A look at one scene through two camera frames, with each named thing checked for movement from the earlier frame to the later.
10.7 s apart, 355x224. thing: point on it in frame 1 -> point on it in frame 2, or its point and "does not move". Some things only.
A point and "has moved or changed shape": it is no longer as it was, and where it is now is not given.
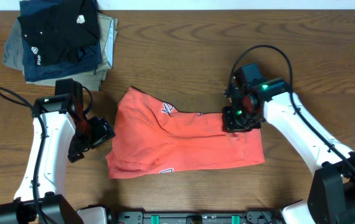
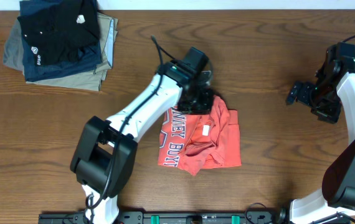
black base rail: x=197 y=217 does not move
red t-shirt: x=149 y=137 has moved or changed shape
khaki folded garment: x=93 y=79 does not move
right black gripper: x=230 y=126 -> x=329 y=114
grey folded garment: x=13 y=56 does not move
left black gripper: x=104 y=130 -> x=206 y=109
